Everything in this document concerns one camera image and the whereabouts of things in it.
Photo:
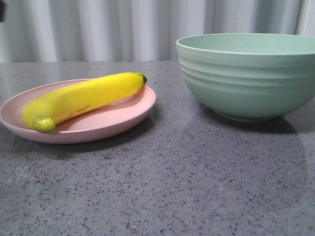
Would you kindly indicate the green ribbed bowl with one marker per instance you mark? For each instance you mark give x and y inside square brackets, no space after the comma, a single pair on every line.
[249,76]

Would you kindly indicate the white pleated curtain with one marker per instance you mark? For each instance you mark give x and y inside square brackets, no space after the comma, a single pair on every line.
[135,30]

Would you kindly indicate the pink plate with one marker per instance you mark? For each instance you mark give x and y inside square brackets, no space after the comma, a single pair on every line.
[98,124]

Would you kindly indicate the yellow banana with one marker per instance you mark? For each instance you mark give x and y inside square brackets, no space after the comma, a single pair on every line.
[46,111]

